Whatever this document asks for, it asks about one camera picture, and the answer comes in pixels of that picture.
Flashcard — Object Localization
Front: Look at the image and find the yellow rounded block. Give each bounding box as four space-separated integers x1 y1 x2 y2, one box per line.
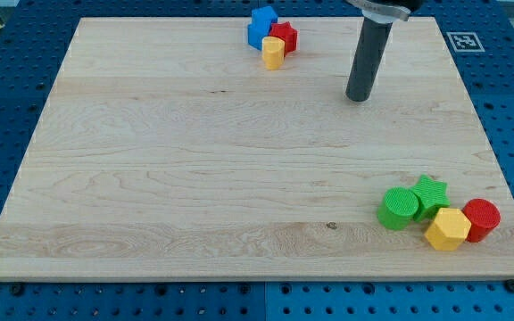
261 37 285 70

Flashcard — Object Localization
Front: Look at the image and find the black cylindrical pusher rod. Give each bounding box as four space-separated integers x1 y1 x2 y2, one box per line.
345 18 392 102

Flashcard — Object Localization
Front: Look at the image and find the green star block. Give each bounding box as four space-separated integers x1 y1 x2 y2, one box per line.
410 174 451 222

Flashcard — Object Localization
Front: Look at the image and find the white fiducial marker tag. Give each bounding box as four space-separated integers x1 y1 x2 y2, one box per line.
447 31 485 53

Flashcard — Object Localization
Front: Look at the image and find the green cylinder block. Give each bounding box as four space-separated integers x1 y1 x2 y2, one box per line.
377 187 419 231

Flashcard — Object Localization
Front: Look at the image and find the black bolt right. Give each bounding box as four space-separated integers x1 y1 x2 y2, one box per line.
503 279 514 293

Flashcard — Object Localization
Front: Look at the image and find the red star block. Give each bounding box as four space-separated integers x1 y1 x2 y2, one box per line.
269 21 298 55

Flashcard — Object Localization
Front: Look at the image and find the blue cube block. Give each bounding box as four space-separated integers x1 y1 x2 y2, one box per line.
247 6 278 51

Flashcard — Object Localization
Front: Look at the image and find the red cylinder block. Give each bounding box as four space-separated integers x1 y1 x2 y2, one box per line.
462 198 501 243

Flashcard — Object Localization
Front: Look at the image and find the yellow hexagon block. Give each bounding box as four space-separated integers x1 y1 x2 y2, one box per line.
424 208 471 251

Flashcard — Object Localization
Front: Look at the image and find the black bolt left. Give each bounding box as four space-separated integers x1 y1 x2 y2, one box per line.
9 283 25 297

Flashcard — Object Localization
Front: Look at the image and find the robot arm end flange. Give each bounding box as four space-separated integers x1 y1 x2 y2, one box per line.
345 0 425 24

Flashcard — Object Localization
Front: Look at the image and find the black bolt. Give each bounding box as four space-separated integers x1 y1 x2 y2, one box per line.
503 279 514 293
9 283 25 297

